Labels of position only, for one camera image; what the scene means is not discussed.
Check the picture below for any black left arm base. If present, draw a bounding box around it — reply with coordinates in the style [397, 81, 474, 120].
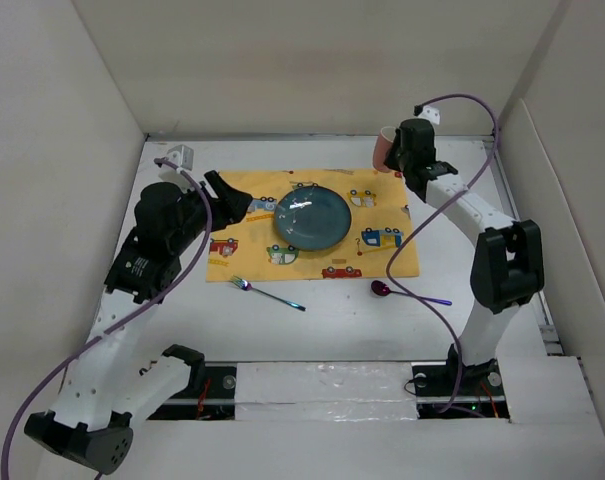
[149, 363, 237, 421]

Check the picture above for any iridescent fork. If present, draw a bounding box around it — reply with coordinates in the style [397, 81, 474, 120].
[230, 275, 306, 312]

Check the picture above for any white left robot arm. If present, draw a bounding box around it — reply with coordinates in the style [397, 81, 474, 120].
[24, 171, 252, 475]

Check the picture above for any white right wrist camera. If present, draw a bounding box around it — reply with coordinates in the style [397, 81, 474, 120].
[414, 105, 441, 125]

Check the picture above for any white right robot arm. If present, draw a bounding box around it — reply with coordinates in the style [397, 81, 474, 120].
[385, 118, 544, 394]

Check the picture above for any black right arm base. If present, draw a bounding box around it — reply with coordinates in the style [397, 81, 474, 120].
[403, 345, 510, 420]

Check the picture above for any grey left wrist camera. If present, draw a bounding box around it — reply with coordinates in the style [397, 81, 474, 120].
[159, 144, 194, 183]

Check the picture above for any teal round plate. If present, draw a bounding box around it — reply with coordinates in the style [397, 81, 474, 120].
[274, 186, 352, 252]

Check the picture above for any pink cup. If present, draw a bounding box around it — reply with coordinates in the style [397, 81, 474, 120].
[372, 126, 396, 173]

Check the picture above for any yellow cartoon print cloth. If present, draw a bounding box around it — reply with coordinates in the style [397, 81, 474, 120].
[206, 168, 419, 282]

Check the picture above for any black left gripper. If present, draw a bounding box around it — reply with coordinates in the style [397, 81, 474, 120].
[169, 171, 250, 254]

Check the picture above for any purple iridescent spoon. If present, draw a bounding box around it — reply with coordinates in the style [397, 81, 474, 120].
[370, 280, 452, 306]

